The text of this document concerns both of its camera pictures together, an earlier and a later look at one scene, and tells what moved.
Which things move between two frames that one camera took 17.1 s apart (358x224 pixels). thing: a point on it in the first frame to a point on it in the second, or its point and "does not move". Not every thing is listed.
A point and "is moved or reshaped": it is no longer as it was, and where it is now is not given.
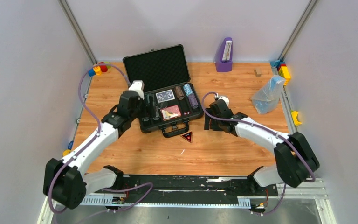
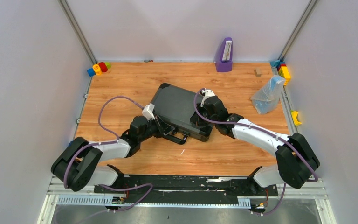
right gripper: (212, 126) to (196, 119)
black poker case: (170, 101) is moved or reshaped
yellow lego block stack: (284, 72) does not move
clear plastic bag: (266, 97) does not move
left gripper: (148, 103) to (159, 126)
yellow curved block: (296, 122) does not move
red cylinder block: (104, 68) does not move
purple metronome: (225, 63) does not move
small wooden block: (258, 72) does not move
